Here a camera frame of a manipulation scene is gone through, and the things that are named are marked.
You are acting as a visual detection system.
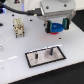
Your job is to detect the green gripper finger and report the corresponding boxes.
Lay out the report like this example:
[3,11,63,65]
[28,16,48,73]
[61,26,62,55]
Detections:
[45,21,52,33]
[63,19,69,30]

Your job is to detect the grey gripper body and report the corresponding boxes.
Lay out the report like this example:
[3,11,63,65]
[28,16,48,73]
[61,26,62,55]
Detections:
[39,0,76,27]

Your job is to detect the blue gear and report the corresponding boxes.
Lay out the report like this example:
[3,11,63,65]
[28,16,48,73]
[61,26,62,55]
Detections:
[50,23,64,32]

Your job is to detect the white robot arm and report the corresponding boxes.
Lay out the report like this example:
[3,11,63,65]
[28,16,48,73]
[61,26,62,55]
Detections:
[40,0,76,34]

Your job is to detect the left metal peg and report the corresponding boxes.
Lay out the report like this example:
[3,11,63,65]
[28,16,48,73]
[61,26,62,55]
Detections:
[33,51,39,61]

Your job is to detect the beige connector block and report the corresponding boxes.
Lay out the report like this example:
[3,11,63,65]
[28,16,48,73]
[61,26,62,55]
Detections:
[13,18,25,37]

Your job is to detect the black cable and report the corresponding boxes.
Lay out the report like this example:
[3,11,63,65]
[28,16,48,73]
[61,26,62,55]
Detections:
[0,0,43,16]

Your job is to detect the black-framed peg base plate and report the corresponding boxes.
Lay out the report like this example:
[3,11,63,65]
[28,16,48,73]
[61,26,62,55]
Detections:
[25,46,65,68]

